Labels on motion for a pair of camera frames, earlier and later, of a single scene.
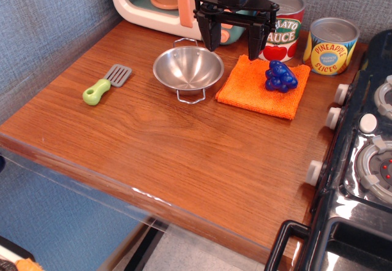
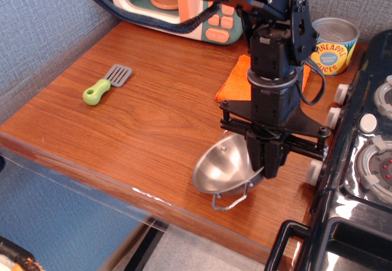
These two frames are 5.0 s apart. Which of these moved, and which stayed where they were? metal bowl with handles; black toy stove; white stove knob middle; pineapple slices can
Moved: metal bowl with handles
Stayed: black toy stove; pineapple slices can; white stove knob middle
